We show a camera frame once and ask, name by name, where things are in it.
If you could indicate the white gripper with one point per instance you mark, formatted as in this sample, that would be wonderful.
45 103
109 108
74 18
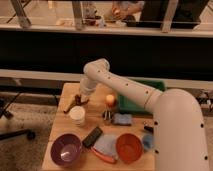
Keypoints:
84 98

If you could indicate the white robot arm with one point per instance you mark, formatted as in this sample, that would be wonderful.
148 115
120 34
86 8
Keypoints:
179 131

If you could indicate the white paper cup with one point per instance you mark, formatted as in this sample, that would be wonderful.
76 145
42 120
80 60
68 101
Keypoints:
77 115

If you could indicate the small metal cup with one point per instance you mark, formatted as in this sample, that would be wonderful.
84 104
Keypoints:
107 115

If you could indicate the blue small cup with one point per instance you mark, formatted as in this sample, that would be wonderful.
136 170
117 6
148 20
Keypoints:
147 141

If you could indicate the orange peach fruit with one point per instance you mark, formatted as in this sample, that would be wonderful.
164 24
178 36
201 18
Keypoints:
110 100

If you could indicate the wooden board table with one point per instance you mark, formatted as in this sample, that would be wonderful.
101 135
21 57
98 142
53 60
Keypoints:
88 161

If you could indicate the green plastic bin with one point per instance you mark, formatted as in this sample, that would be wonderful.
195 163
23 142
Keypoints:
127 106

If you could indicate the blue sponge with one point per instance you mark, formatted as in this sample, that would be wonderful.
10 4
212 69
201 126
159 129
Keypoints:
122 119

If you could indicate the black rectangular remote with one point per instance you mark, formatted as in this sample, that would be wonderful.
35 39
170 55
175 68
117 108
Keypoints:
92 137

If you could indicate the light blue cloth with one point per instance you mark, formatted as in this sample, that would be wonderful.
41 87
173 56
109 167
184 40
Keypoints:
106 145

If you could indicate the purple bowl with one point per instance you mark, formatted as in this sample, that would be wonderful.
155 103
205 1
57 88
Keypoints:
66 150

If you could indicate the black chair base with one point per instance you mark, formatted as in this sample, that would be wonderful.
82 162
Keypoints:
9 131

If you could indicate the orange carrot toy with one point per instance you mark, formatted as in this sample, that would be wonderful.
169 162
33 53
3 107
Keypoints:
103 157

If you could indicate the orange bowl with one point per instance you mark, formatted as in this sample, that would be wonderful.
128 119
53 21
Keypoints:
129 148

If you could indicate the black handled tool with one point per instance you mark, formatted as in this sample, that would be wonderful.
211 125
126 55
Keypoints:
149 128

